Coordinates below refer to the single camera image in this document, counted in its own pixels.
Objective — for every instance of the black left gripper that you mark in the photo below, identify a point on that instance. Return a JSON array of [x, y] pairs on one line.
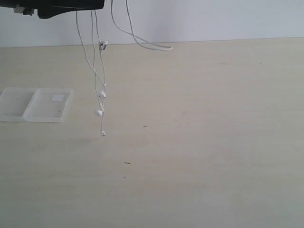
[[49, 8]]

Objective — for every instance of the white wired earphones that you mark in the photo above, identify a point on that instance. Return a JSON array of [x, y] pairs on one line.
[[99, 47]]

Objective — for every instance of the clear plastic storage case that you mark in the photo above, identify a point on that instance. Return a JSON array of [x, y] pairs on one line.
[[34, 104]]

